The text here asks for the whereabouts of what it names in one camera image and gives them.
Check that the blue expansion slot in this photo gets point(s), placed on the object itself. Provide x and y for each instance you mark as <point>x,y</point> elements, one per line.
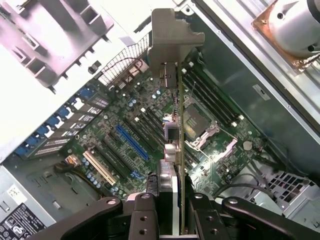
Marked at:
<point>132,142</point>

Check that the grey power supply unit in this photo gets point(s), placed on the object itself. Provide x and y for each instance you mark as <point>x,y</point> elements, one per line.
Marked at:
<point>20,220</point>

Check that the open dark grey PC case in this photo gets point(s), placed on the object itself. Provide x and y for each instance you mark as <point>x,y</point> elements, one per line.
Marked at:
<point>237,75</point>

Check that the grey plastic parts rack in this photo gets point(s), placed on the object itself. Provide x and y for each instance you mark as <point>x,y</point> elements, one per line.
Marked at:
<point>62,37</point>

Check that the green motherboard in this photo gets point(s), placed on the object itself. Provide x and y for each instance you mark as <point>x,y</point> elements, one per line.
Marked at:
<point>120,117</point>

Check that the round coin cell battery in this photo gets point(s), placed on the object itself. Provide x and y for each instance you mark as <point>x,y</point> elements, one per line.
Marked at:
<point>247,145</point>

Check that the white expansion slot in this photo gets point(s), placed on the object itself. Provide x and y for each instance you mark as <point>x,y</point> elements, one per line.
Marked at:
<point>100,167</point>

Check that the perforated metal disk bay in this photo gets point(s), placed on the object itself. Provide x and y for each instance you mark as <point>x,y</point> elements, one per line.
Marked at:
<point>287,185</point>

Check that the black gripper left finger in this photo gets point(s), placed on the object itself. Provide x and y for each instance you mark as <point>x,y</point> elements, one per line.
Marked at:
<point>145,220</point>

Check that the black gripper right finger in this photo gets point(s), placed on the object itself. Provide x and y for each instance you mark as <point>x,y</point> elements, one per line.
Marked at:
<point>207,222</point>

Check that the CPU socket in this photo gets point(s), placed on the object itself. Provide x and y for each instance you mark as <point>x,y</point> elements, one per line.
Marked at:
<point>197,122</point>

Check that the metal socket cover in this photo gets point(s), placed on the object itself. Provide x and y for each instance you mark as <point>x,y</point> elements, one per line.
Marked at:
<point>225,150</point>

